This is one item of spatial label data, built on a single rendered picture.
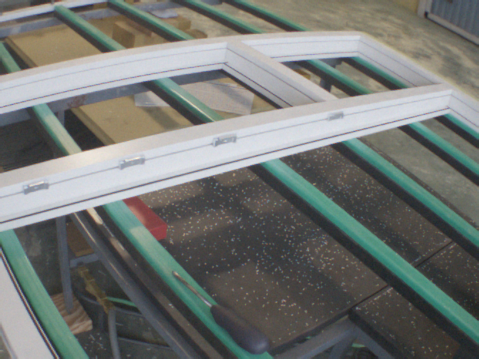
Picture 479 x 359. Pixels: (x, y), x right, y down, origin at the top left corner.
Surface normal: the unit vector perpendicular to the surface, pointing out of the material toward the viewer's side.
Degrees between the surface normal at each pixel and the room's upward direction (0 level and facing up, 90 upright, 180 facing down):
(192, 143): 90
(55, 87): 90
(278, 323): 0
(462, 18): 90
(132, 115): 0
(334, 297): 0
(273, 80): 90
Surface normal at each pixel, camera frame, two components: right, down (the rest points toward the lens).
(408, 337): 0.14, -0.84
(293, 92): -0.80, 0.22
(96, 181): 0.58, 0.50
